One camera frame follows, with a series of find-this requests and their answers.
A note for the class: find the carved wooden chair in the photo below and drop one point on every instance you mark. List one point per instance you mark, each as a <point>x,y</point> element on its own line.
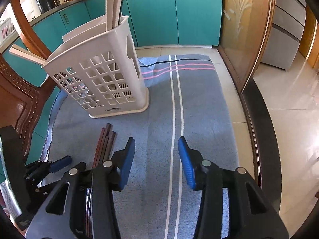
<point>15,99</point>

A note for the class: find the blue striped cloth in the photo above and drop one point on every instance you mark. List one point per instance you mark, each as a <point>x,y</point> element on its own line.
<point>154,109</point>

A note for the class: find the wooden door frame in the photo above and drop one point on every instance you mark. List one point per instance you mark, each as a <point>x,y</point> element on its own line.
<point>309,37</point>

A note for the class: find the cream chopstick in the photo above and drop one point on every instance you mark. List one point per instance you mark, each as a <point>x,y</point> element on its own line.
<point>28,51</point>
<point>119,0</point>
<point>111,2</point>
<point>22,55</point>

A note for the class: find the black countertop appliance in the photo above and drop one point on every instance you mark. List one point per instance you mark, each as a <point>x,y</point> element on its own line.
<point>47,2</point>

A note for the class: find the grey refrigerator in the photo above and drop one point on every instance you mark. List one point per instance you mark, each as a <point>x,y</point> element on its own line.
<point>281,42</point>

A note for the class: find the grey kitchen countertop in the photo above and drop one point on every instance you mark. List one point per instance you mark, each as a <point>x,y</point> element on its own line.
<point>57,9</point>

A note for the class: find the white plastic utensil basket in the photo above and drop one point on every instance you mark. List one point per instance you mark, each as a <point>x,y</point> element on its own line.
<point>135,84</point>

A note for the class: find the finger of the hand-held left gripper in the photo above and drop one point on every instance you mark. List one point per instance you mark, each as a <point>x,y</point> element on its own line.
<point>39,185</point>
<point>61,163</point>

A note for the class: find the teal kitchen cabinets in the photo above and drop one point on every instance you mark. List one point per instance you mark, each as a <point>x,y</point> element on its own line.
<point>159,12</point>

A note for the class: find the wooden framed glass door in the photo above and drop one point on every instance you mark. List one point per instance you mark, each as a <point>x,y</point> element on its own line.
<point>239,17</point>

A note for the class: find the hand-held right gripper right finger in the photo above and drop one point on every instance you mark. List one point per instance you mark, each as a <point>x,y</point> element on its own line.
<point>188,165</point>

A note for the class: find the white wall dispenser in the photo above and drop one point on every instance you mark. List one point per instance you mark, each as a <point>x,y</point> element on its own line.
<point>31,6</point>

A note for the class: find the brown chopstick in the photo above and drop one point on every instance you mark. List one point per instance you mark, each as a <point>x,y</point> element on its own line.
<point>106,139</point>
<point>98,149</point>

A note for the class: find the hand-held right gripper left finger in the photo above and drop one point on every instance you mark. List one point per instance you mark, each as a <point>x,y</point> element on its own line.
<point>125,165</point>

